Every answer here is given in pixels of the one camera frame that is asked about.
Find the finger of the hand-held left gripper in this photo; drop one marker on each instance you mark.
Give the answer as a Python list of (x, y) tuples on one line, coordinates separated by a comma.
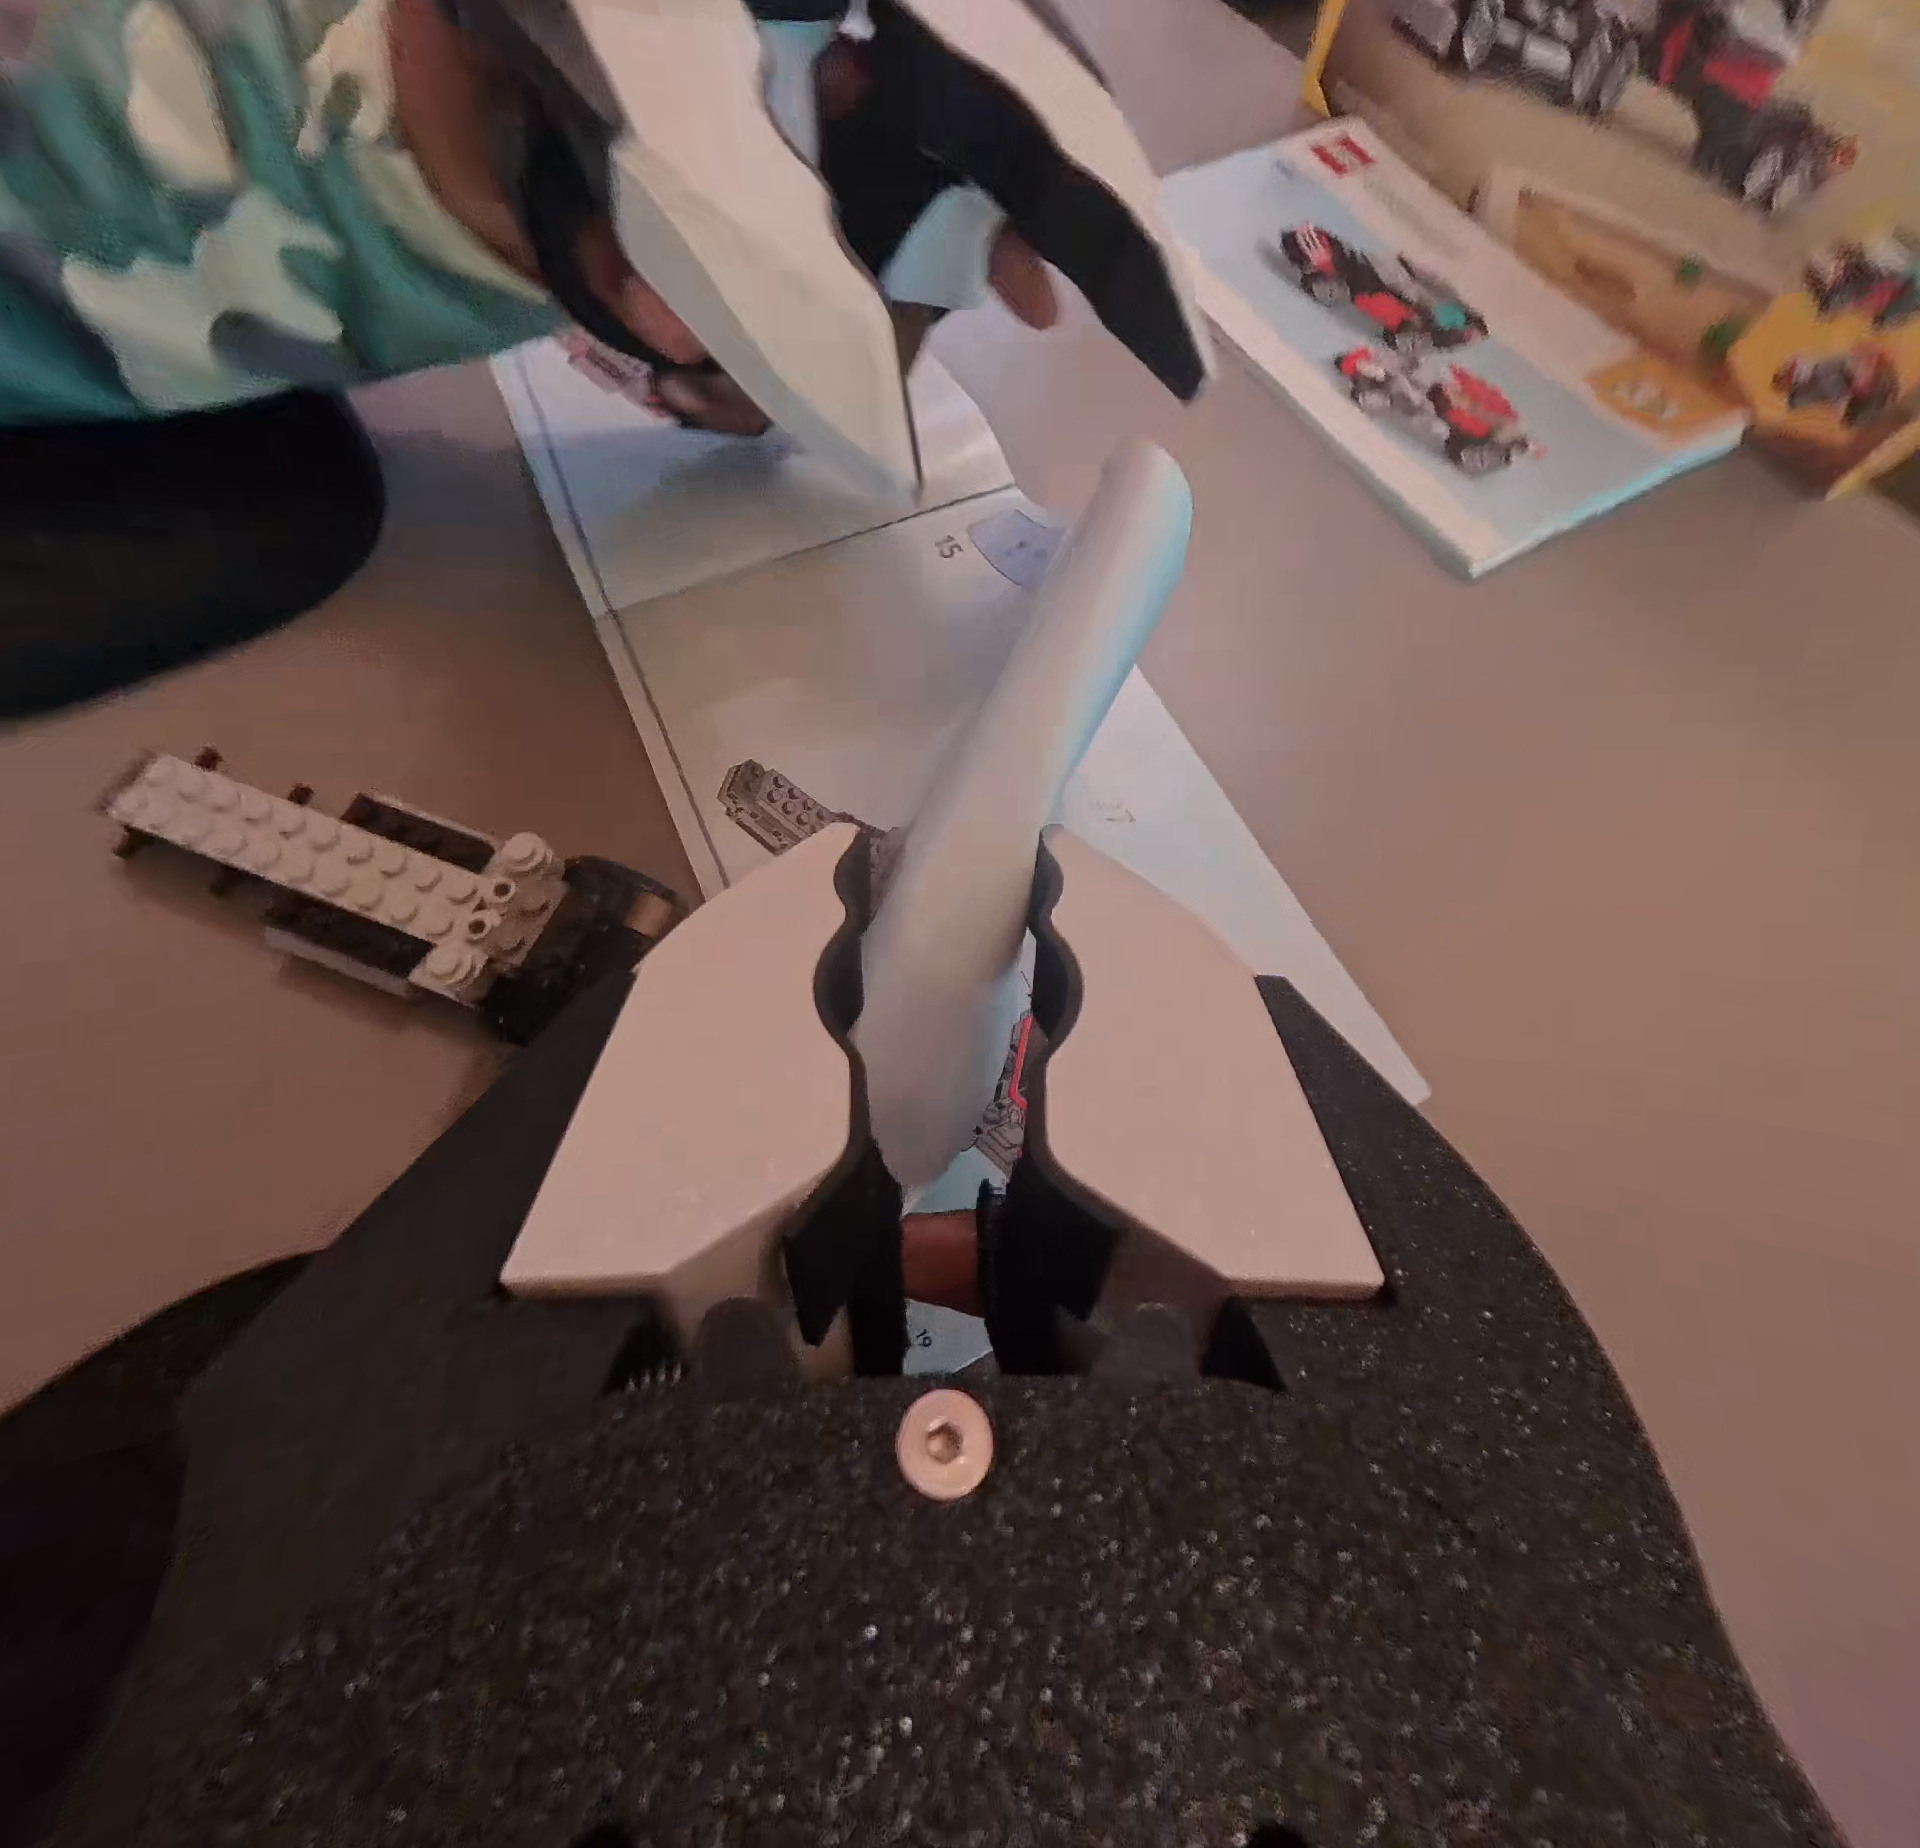
[(737, 200), (1035, 91)]

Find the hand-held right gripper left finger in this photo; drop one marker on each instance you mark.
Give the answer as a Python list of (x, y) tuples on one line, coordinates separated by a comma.
[(703, 1114)]

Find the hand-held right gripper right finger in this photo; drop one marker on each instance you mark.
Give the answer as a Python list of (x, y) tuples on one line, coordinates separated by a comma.
[(1199, 1114)]

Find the grey toy brick model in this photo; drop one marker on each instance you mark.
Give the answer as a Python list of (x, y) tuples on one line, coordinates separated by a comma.
[(329, 860)]

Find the person's left forearm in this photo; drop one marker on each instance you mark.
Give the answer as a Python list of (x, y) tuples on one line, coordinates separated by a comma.
[(197, 185)]

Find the grey desk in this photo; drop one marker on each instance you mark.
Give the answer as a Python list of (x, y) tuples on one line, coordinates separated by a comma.
[(1576, 903)]

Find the person's left hand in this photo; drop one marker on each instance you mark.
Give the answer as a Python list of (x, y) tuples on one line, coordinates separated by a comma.
[(479, 185)]

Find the person's right hand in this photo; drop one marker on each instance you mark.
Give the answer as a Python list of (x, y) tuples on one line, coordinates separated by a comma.
[(943, 1258)]

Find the instruction booklet with car cover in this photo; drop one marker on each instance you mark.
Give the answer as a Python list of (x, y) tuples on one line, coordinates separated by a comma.
[(1503, 422)]

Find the toy brick box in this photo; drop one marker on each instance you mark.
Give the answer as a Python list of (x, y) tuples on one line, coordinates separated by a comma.
[(1622, 107)]

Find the black mesh cushion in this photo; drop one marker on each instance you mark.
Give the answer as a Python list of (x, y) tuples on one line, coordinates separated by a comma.
[(164, 558)]

